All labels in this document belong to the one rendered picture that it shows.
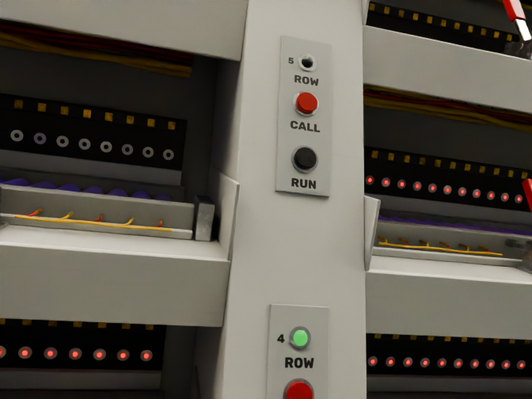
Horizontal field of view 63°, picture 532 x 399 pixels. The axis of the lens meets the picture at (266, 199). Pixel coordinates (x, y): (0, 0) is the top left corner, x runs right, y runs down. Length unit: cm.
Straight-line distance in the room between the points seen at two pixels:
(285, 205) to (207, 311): 9
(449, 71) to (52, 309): 35
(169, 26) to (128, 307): 20
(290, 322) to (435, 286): 11
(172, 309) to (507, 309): 25
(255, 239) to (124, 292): 9
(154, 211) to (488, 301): 26
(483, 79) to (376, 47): 10
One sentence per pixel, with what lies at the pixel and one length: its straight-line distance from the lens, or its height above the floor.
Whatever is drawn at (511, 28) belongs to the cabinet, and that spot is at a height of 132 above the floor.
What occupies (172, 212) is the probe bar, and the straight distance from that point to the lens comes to 33.
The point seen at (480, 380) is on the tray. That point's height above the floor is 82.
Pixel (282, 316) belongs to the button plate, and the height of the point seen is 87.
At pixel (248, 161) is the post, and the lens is 30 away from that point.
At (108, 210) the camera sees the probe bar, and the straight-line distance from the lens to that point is 33.
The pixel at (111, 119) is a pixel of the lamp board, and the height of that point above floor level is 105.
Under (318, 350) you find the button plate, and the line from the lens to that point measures 30.
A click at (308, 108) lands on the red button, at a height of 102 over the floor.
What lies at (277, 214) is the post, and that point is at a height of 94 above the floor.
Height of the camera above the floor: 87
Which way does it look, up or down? 15 degrees up
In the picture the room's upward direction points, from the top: 3 degrees clockwise
